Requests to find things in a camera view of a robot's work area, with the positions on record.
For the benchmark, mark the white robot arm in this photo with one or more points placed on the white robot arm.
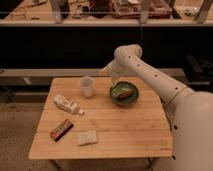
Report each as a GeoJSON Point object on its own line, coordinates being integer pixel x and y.
{"type": "Point", "coordinates": [192, 123]}

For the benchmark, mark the white sponge pad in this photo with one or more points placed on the white sponge pad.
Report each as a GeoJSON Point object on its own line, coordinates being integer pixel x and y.
{"type": "Point", "coordinates": [87, 137]}

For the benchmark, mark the long shelf bench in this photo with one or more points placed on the long shelf bench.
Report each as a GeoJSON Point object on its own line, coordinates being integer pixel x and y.
{"type": "Point", "coordinates": [60, 37]}

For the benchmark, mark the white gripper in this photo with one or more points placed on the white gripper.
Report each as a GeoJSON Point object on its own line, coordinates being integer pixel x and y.
{"type": "Point", "coordinates": [108, 71]}

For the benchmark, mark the brown sausage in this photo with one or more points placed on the brown sausage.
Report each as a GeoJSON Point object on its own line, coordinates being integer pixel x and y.
{"type": "Point", "coordinates": [124, 94]}

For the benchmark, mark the white plastic bottle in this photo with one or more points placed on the white plastic bottle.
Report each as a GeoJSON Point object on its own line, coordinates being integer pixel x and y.
{"type": "Point", "coordinates": [68, 105]}

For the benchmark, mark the green plate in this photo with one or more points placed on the green plate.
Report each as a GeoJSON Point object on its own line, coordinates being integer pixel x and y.
{"type": "Point", "coordinates": [123, 85]}

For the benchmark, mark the wooden folding table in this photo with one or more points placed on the wooden folding table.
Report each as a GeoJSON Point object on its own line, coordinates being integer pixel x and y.
{"type": "Point", "coordinates": [137, 131]}

